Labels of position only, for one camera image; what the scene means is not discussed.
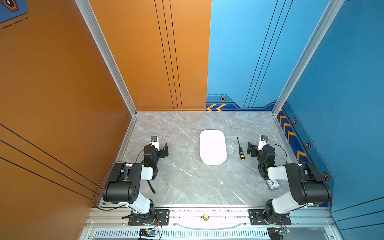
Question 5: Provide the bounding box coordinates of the black yellow screwdriver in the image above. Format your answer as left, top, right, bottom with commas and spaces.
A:
237, 137, 245, 161

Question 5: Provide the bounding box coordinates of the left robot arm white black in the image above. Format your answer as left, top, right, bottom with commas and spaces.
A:
102, 144, 169, 225

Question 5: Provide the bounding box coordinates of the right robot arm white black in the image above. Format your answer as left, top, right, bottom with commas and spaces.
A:
247, 143, 333, 225

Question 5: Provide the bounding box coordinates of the white plastic bin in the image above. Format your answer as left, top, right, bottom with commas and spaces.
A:
200, 130, 227, 166

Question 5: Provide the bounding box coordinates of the small white tag card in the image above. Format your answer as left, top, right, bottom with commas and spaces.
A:
266, 180, 281, 190

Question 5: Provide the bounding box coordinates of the right green circuit board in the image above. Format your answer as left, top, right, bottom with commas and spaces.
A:
268, 228, 291, 240

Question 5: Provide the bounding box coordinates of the green circuit board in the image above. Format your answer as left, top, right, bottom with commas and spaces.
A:
268, 228, 291, 240
139, 229, 161, 240

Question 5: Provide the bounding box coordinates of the left green circuit board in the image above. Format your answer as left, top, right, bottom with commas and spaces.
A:
139, 229, 161, 240

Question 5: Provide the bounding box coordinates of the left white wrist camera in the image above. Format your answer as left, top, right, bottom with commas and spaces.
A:
151, 136, 160, 151

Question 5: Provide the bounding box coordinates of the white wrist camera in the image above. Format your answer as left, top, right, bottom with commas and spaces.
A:
258, 135, 269, 151
151, 136, 160, 151

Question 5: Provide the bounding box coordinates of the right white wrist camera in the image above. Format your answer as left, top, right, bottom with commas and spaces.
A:
258, 135, 269, 151

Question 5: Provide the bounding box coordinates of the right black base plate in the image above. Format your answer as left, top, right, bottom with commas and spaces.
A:
248, 209, 292, 226

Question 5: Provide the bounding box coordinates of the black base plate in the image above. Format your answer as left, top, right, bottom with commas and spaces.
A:
128, 209, 170, 226
248, 209, 292, 226

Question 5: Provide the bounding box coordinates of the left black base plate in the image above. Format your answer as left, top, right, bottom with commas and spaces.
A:
128, 209, 170, 226

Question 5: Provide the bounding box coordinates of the front aluminium rail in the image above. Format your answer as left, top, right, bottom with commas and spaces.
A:
85, 206, 337, 229

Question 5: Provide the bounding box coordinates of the left aluminium frame post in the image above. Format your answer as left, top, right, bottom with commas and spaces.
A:
75, 0, 137, 117

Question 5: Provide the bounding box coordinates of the aluminium frame post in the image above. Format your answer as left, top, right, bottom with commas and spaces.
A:
75, 0, 137, 117
272, 0, 345, 117

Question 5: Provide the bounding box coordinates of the right aluminium frame post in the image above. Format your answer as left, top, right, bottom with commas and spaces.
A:
272, 0, 345, 117

